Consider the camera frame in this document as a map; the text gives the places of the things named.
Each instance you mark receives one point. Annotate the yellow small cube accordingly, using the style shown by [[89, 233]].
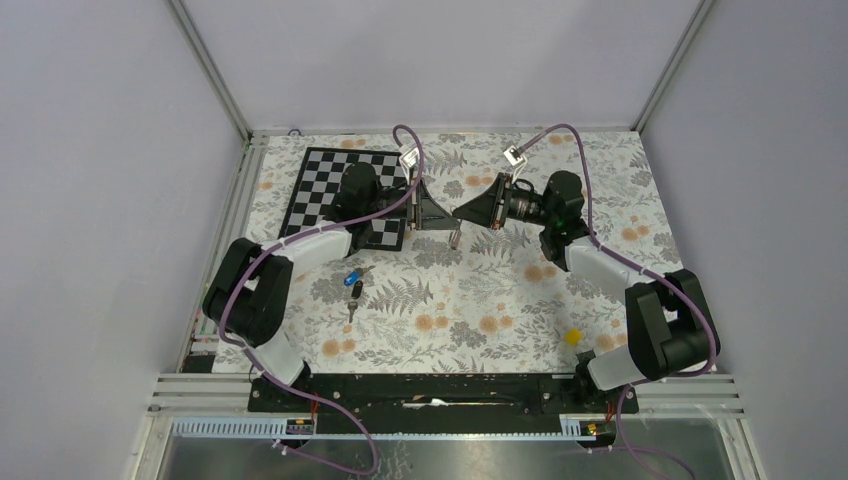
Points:
[[573, 337]]

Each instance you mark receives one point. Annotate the metal keyring with keys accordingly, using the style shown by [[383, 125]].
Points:
[[455, 238]]

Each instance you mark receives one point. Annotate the blue tag key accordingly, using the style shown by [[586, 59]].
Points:
[[356, 275]]

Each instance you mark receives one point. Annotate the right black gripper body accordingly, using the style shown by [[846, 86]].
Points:
[[501, 212]]

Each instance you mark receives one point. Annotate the black white chessboard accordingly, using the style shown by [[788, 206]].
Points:
[[320, 178]]

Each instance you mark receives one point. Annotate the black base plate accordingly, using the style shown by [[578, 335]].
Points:
[[362, 396]]

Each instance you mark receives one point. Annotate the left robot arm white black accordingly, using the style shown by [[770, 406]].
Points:
[[248, 295]]

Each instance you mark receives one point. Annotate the white slotted cable duct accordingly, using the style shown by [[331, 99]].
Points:
[[420, 426]]

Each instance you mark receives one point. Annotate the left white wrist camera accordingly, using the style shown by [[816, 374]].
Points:
[[409, 158]]

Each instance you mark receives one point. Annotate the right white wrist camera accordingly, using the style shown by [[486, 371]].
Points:
[[514, 156]]

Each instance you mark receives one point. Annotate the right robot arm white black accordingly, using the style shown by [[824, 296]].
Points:
[[669, 329]]

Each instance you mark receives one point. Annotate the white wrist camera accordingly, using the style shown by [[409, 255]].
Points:
[[514, 156], [409, 158]]

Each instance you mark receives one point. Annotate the floral patterned mat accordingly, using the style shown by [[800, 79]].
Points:
[[495, 304]]

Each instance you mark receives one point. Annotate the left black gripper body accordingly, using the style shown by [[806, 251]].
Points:
[[418, 211]]

